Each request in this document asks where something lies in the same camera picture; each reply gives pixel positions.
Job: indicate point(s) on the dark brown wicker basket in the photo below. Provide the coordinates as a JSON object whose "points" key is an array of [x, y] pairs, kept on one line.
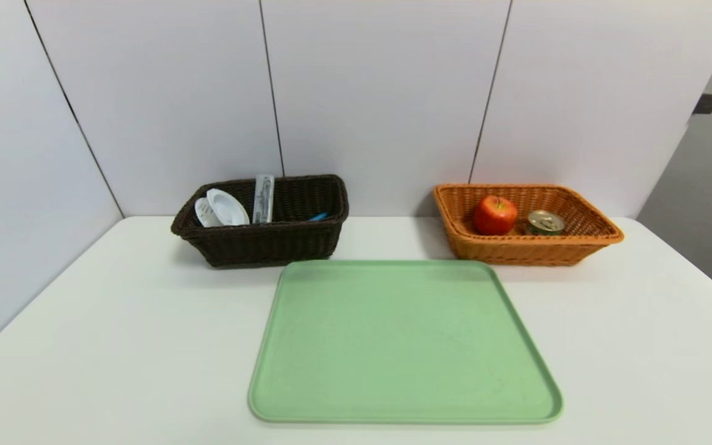
{"points": [[269, 244]]}

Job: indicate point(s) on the white perforated plastic cup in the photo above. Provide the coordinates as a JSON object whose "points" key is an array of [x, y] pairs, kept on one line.
{"points": [[225, 207]]}

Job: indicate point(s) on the light green plastic tray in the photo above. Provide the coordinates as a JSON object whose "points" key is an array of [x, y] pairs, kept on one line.
{"points": [[418, 358]]}

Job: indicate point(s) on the orange wicker basket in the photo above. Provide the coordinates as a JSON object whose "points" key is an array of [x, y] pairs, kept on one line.
{"points": [[455, 241]]}

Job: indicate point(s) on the tin can with gold lid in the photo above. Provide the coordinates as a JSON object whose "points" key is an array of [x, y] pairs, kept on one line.
{"points": [[546, 221]]}

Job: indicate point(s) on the grey translucent pen case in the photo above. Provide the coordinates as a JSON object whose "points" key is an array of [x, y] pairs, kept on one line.
{"points": [[263, 201]]}

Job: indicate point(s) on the black wall fixture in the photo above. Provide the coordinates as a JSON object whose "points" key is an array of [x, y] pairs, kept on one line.
{"points": [[706, 103]]}

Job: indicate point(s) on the red apple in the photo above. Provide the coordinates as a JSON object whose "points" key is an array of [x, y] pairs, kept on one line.
{"points": [[495, 215]]}

